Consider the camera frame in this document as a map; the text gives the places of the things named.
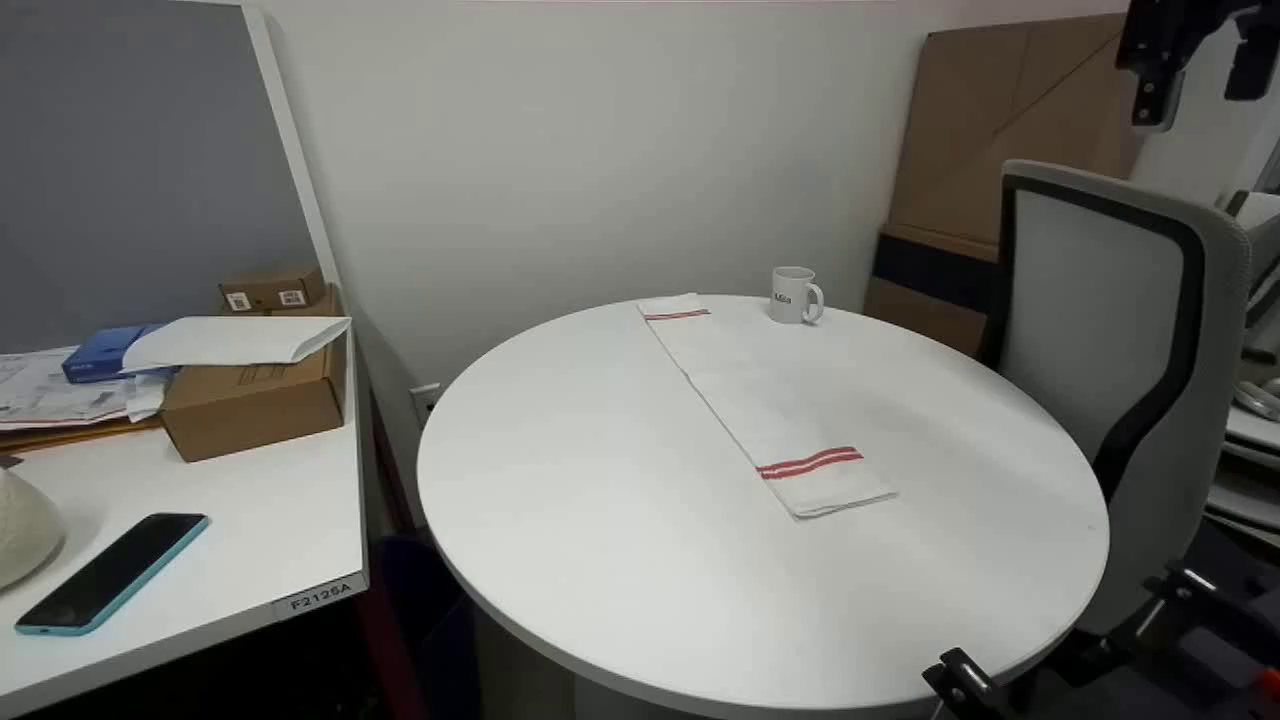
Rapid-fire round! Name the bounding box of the blue packet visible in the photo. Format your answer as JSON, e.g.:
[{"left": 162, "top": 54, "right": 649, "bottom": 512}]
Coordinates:
[{"left": 60, "top": 320, "right": 162, "bottom": 387}]

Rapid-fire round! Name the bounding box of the small labelled cardboard box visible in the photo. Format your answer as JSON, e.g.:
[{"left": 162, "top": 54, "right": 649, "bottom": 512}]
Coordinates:
[{"left": 217, "top": 270, "right": 345, "bottom": 320}]

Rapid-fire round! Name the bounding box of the smartphone with teal case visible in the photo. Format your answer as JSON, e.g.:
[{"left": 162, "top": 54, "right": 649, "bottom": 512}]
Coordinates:
[{"left": 10, "top": 510, "right": 217, "bottom": 642}]

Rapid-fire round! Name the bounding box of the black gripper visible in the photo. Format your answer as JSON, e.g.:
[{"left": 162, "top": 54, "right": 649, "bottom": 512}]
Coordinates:
[{"left": 1114, "top": 0, "right": 1280, "bottom": 132}]

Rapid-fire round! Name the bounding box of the white towel with red stripes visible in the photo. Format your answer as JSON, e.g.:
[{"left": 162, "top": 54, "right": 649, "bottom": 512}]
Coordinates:
[{"left": 635, "top": 292, "right": 899, "bottom": 526}]

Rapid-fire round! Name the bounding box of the stack of papers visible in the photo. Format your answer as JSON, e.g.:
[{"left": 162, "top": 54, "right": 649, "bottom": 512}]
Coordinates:
[{"left": 0, "top": 344, "right": 172, "bottom": 438}]

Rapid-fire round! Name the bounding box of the black clamp with orange handle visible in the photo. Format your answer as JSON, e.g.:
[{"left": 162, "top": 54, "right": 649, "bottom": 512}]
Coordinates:
[
  {"left": 1139, "top": 560, "right": 1280, "bottom": 701},
  {"left": 915, "top": 644, "right": 1031, "bottom": 720}
]

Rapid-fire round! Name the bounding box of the grey office chair back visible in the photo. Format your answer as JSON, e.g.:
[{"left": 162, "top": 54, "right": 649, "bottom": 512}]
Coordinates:
[{"left": 977, "top": 158, "right": 1257, "bottom": 636}]

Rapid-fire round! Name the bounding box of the white paper envelope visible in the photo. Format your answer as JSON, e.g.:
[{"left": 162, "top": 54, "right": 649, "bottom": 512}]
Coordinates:
[{"left": 121, "top": 311, "right": 356, "bottom": 375}]

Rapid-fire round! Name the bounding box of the grey office partition panel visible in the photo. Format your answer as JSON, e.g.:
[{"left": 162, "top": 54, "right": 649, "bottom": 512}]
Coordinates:
[{"left": 0, "top": 0, "right": 345, "bottom": 355}]

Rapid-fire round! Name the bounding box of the brown cardboard box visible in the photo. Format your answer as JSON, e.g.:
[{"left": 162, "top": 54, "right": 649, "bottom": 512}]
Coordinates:
[{"left": 155, "top": 338, "right": 352, "bottom": 466}]

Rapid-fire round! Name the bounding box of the large brown cardboard sheet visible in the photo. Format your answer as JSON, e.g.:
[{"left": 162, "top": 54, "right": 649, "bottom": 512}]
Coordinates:
[{"left": 882, "top": 12, "right": 1153, "bottom": 263}]

